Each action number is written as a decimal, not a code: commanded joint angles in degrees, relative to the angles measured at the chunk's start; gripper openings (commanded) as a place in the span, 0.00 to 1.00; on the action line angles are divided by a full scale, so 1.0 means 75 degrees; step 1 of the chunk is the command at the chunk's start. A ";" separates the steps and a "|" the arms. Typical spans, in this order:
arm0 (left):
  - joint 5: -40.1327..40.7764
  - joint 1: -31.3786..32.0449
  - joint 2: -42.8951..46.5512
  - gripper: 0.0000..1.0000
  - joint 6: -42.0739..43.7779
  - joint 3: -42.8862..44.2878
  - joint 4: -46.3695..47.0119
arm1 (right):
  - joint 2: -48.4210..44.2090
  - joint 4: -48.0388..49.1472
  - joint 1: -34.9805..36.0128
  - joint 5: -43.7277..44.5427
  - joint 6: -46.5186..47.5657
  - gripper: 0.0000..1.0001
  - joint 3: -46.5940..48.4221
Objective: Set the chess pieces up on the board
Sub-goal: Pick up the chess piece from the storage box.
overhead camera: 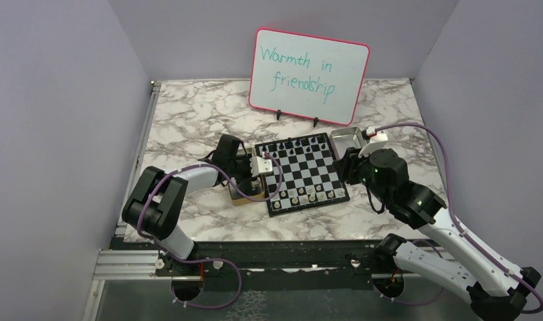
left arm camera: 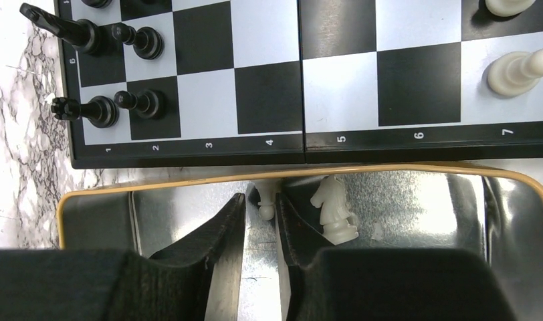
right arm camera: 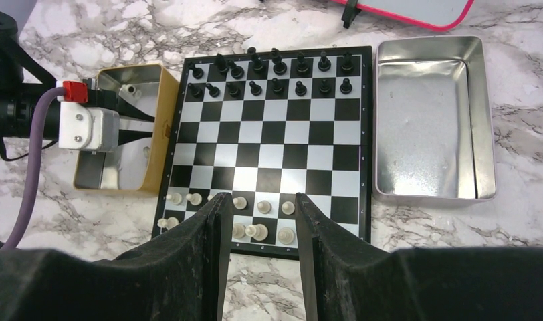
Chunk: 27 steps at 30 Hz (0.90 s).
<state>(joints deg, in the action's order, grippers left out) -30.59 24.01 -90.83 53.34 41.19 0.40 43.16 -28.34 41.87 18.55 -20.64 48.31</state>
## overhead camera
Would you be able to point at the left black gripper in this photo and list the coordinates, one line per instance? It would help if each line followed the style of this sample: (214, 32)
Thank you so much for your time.
(249, 175)

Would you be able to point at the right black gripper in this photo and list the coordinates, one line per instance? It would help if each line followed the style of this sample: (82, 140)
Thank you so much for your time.
(348, 164)

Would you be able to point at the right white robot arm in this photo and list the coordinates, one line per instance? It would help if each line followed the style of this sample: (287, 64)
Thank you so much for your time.
(494, 287)

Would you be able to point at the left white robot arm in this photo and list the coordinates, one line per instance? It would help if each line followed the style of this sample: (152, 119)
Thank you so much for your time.
(155, 203)

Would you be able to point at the gold tin with white pieces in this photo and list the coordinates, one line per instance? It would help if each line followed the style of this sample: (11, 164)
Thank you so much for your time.
(246, 197)

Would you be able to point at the empty silver metal tin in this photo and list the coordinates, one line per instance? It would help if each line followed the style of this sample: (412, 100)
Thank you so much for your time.
(342, 139)

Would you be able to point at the black and white chessboard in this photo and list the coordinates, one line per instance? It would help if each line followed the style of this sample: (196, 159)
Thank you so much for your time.
(305, 161)

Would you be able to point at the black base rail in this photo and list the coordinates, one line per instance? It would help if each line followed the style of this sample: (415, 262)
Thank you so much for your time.
(272, 265)

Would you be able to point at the white board with pink frame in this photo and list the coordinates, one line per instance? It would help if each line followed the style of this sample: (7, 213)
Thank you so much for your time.
(307, 76)

